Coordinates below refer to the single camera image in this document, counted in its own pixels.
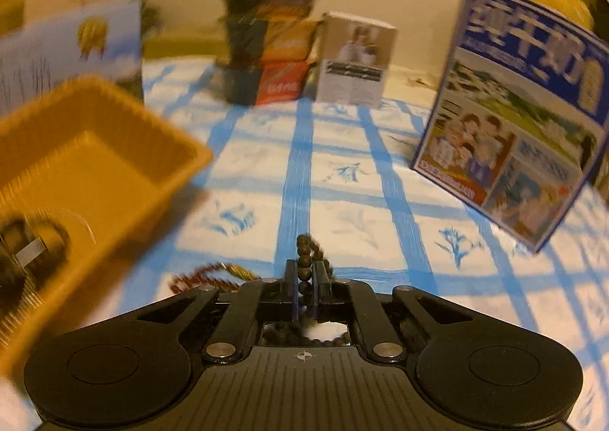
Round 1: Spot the dark bead necklace pile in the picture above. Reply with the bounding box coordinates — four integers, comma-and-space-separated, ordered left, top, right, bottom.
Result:
260, 233, 353, 348

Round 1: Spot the red brown bead bracelet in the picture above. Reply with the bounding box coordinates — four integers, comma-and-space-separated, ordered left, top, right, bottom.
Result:
168, 261, 260, 295

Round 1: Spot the yellow plastic tray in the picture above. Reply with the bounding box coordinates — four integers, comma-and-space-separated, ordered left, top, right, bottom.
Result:
1, 76, 213, 377

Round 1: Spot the blue checkered bed sheet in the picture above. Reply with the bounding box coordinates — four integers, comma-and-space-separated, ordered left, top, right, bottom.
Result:
0, 55, 609, 431

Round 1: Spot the bottom black food bowl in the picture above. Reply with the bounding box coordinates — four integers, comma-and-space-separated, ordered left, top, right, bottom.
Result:
218, 60, 316, 107

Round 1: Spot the small white product box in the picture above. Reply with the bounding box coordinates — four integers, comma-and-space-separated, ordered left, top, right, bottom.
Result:
316, 12, 397, 108

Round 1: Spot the small blue milk carton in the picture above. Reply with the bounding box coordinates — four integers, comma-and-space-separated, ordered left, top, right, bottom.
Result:
412, 0, 608, 252

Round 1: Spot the middle black food bowl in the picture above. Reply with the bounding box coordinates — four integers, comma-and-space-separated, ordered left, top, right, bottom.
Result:
220, 15, 319, 66

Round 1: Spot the large pure milk carton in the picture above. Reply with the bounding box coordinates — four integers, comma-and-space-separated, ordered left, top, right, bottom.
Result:
1, 0, 142, 116

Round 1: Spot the yellow plastic bag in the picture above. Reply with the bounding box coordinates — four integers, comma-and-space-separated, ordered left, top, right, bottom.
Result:
531, 0, 595, 30

